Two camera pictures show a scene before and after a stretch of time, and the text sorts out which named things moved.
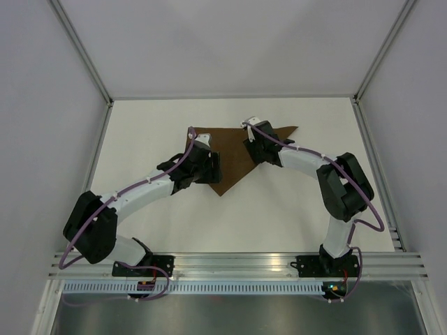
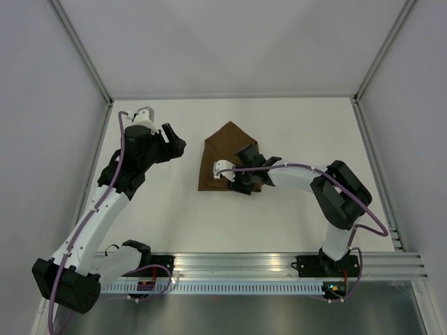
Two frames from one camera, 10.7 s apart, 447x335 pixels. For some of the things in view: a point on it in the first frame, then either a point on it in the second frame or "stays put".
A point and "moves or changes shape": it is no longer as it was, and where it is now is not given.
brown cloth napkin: [236, 160] moves or changes shape
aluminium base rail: [371, 265] stays put
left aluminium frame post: [81, 49] stays put
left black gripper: [214, 175] -> [173, 149]
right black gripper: [250, 146] -> [237, 186]
